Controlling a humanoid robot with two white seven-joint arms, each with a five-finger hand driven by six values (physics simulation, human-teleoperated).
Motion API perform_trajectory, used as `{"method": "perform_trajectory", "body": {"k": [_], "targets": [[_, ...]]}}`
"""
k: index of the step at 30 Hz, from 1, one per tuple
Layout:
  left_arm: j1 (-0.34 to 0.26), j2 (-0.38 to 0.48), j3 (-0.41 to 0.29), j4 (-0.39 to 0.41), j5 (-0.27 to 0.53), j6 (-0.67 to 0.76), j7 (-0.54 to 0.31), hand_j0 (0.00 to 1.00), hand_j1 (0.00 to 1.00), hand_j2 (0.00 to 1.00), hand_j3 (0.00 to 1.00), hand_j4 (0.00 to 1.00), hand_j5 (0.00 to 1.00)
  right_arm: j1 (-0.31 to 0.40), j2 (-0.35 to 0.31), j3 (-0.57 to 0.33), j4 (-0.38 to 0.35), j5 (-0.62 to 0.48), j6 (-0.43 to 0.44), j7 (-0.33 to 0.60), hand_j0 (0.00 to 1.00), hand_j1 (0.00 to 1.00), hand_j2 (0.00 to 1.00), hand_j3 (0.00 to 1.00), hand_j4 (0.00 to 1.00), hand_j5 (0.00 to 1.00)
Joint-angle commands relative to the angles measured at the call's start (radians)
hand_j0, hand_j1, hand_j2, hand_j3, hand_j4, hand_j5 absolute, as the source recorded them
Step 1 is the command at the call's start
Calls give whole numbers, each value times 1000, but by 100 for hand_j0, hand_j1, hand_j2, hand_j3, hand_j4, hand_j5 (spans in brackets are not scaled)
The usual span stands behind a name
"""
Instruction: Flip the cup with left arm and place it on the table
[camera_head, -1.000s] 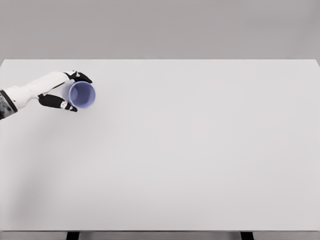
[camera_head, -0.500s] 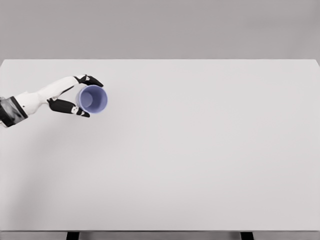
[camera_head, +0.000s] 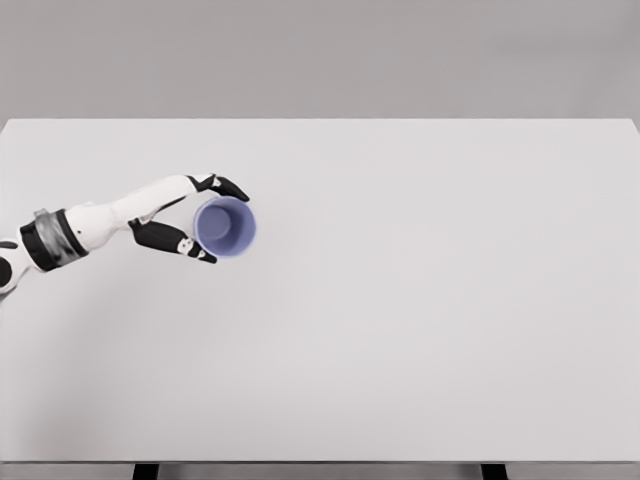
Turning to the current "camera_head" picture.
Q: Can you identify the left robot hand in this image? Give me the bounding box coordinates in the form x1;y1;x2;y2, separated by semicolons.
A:
112;172;251;265

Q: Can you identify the blue cup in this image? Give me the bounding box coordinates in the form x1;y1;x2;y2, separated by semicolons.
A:
193;196;258;261

